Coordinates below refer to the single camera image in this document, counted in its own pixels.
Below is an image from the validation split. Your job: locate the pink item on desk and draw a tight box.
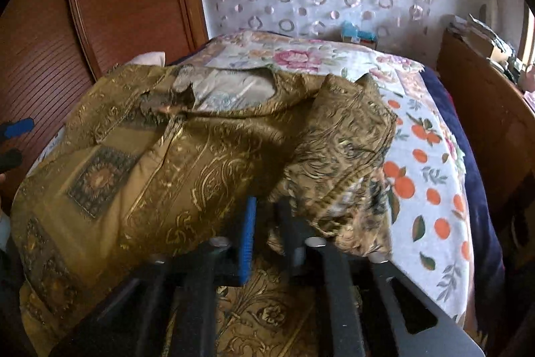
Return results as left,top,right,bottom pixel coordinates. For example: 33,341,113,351
522,66,535,109

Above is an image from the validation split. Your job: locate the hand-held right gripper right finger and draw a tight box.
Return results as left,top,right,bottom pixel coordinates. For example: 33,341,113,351
275,199,486,357

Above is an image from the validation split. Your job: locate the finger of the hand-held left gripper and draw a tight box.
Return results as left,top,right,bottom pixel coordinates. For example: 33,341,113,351
0,149,24,174
0,117,35,141

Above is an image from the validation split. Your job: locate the white orange-print bed sheet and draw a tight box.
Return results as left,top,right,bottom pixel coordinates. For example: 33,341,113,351
35,87,482,322

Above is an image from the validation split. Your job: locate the pile of papers and books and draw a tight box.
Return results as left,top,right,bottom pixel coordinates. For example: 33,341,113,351
448,13,520,70

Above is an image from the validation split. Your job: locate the floral quilt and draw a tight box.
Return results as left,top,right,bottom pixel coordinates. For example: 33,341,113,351
178,29,426,92

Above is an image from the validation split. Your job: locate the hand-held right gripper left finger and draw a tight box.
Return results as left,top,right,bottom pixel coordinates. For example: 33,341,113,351
50,196,257,357

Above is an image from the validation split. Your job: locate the wooden desk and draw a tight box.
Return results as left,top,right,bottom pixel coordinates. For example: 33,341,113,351
436,28,535,282

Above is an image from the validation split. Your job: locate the gold patterned garment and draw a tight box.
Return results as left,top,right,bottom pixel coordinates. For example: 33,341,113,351
10,63,399,357

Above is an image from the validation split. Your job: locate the teal box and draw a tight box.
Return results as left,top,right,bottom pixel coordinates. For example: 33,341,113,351
339,21,379,49

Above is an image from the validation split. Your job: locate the navy blue blanket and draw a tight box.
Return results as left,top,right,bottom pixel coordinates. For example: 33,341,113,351
419,65,507,326

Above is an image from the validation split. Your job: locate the beige pillow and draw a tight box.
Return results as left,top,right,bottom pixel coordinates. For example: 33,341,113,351
133,52,169,67

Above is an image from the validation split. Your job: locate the window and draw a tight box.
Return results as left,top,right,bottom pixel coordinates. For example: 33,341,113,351
517,0,535,67

